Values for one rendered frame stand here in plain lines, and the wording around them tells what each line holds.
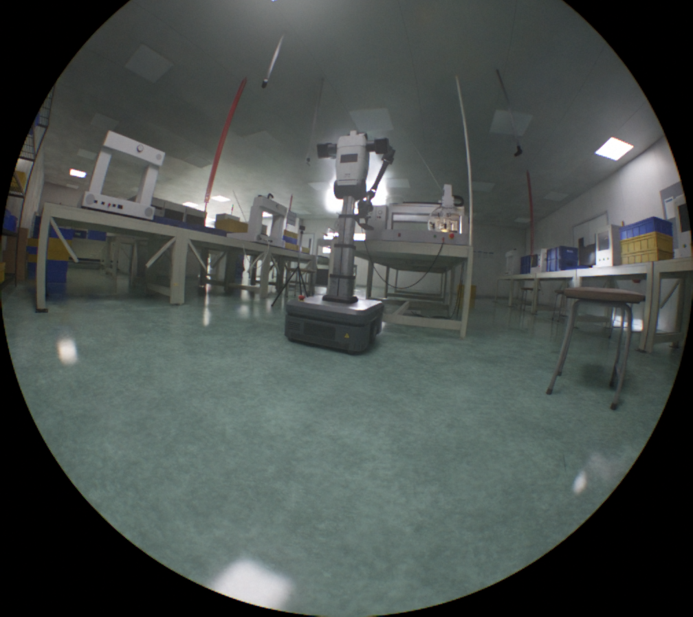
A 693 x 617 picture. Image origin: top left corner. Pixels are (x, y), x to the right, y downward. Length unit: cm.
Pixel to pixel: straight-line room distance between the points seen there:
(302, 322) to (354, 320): 32
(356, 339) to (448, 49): 281
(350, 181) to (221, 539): 177
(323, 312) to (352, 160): 106
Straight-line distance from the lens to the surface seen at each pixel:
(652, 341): 257
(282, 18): 280
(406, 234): 201
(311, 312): 140
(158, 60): 367
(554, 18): 291
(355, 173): 170
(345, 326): 133
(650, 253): 287
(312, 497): 56
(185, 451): 67
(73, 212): 217
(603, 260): 351
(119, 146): 239
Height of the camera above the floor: 45
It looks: 1 degrees up
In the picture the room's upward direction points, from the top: 5 degrees clockwise
